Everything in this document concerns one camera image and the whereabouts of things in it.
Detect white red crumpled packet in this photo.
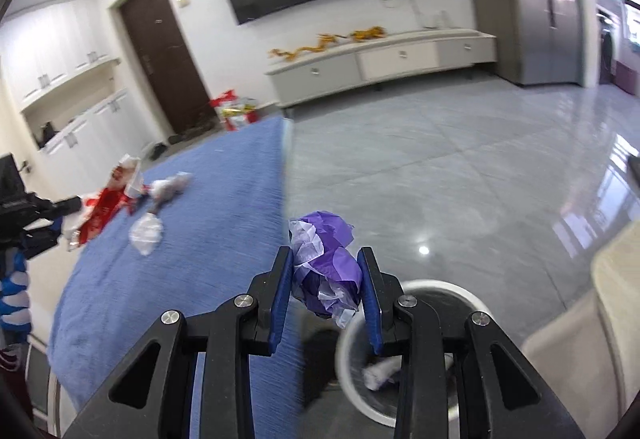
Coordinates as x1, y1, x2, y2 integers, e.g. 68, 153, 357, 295
110, 154, 146, 200

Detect white trash bin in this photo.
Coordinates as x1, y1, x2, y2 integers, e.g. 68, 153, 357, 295
336, 280, 494, 428

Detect golden tiger figurine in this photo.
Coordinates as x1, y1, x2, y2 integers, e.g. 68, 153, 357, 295
350, 27, 387, 44

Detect clear crumpled plastic wrapper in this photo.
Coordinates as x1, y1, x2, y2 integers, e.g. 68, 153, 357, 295
149, 171, 194, 214

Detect blue fluffy blanket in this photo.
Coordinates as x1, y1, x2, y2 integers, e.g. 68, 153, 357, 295
47, 115, 308, 439

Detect grey white television cabinet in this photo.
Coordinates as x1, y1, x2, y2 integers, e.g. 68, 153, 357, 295
265, 28, 498, 109

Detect white room door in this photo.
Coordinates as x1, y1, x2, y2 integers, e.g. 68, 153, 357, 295
0, 74, 42, 200

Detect television cable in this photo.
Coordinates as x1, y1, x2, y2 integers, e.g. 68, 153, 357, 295
375, 0, 427, 28

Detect white translucent plastic bag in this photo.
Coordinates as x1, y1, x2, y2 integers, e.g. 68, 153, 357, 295
129, 213, 164, 256

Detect golden dragon figurine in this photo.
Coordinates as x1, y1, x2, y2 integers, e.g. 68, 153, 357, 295
270, 33, 349, 61

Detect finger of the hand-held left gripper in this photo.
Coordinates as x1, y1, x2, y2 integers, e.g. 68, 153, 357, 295
30, 196, 83, 221
21, 216, 64, 261

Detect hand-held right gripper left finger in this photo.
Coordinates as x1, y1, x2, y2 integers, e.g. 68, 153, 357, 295
62, 246, 294, 439

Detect red white gift bag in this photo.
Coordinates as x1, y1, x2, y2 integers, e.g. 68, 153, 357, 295
210, 90, 239, 112

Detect red gold gift bag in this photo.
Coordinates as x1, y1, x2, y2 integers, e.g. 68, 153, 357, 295
222, 99, 261, 132

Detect beige sofa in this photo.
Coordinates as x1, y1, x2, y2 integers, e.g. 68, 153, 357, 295
520, 219, 640, 420

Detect purple plastic bag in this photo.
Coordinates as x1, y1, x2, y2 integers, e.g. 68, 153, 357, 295
289, 210, 364, 330

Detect crumpled white wrapper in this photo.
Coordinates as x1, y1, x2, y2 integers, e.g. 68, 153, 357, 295
362, 353, 454, 391

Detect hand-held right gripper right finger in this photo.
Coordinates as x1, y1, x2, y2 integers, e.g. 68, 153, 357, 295
356, 246, 586, 439

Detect dark brown entrance door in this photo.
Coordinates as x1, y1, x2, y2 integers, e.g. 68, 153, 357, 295
120, 0, 219, 134

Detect red white snack packet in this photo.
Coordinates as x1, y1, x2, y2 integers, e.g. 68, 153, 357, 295
70, 186, 139, 247

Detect white wall cabinet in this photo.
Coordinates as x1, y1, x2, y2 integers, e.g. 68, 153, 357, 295
0, 0, 109, 106

